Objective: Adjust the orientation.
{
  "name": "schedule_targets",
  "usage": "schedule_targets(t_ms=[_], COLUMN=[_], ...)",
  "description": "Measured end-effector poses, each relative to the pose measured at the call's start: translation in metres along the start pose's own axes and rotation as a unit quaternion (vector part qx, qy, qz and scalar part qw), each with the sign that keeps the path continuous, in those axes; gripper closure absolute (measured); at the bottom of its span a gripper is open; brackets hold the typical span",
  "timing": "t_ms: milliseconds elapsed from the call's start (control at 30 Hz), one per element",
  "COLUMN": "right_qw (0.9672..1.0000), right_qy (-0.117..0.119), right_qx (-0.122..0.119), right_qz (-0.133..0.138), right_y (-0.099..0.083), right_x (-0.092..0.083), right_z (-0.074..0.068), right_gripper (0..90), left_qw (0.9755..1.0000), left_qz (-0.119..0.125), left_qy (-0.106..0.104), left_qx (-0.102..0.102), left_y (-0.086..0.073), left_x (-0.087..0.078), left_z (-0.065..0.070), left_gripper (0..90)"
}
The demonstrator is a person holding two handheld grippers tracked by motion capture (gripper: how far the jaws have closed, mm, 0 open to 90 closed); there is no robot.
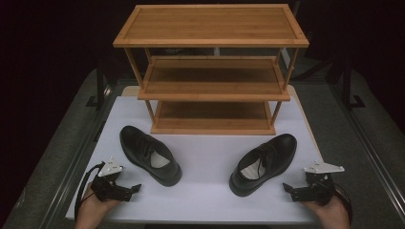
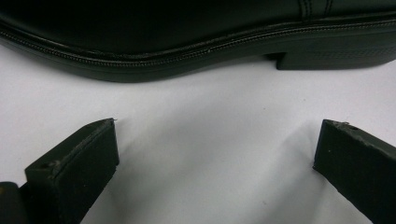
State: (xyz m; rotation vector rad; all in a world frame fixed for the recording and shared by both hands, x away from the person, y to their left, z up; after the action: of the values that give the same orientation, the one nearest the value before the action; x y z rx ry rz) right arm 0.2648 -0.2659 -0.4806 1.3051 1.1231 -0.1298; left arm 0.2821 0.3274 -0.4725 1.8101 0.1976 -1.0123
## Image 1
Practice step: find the person's right hand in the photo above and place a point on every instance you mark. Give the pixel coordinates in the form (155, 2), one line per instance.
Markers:
(331, 214)

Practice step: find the black leather shoe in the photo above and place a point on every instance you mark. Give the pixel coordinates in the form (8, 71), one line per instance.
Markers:
(280, 149)
(140, 146)

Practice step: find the wooden three-tier shoe rack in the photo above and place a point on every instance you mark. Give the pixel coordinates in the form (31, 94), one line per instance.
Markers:
(210, 25)

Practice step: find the person's left hand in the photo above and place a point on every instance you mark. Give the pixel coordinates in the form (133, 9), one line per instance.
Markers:
(94, 210)

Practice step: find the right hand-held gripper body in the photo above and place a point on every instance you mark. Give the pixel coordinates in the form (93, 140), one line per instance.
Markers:
(320, 189)

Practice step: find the metal frame rail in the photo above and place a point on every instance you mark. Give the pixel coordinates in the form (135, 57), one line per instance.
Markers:
(372, 156)
(73, 171)

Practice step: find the black metal stand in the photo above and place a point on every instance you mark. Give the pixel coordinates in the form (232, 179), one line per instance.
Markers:
(100, 86)
(347, 86)

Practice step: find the white table mat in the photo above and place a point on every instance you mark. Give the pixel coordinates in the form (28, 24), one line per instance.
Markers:
(203, 165)

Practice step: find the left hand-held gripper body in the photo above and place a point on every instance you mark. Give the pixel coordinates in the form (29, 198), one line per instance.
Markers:
(108, 189)

